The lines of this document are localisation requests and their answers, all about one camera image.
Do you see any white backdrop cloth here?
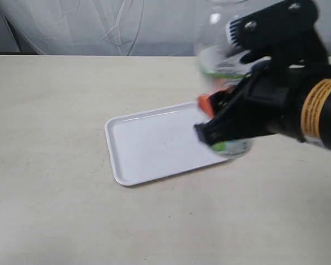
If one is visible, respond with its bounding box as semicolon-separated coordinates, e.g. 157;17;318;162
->
0;0;331;58

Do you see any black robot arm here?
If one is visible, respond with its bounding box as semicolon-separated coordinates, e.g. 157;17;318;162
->
194;65;331;151

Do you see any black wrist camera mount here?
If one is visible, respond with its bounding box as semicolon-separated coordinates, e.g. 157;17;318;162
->
226;1;328;68

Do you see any clear plastic bottle white cap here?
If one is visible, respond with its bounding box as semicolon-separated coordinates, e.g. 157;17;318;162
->
193;0;255;160

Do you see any white rectangular tray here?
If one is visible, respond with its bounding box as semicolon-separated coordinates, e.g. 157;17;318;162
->
104;102;226;186

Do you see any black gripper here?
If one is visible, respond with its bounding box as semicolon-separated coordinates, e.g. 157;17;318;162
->
194;65;306;146

